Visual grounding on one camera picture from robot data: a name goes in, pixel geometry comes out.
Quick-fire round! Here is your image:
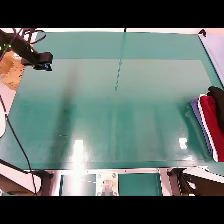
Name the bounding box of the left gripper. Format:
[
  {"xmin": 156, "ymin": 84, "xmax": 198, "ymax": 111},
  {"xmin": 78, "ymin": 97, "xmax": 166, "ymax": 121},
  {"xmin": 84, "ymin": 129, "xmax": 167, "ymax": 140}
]
[{"xmin": 32, "ymin": 51, "xmax": 54, "ymax": 72}]

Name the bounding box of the purple garment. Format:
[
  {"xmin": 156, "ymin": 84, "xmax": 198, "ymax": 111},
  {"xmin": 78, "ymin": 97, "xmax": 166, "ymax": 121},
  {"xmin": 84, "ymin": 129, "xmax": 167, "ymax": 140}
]
[{"xmin": 190, "ymin": 97, "xmax": 214, "ymax": 155}]

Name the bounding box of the red garment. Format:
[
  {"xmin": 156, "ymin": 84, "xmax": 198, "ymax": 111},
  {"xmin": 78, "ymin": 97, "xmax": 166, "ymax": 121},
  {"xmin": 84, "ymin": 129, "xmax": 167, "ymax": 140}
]
[{"xmin": 199, "ymin": 95, "xmax": 224, "ymax": 162}]

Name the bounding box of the black cable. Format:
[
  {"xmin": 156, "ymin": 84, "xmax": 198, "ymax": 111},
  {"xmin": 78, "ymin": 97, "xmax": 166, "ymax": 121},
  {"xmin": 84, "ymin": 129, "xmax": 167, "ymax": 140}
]
[
  {"xmin": 12, "ymin": 28, "xmax": 48, "ymax": 46},
  {"xmin": 0, "ymin": 94, "xmax": 38, "ymax": 197}
]

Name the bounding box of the silver frame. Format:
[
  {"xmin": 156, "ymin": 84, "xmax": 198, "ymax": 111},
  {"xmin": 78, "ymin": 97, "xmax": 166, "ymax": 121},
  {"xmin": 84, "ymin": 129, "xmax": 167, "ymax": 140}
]
[{"xmin": 43, "ymin": 167, "xmax": 175, "ymax": 197}]

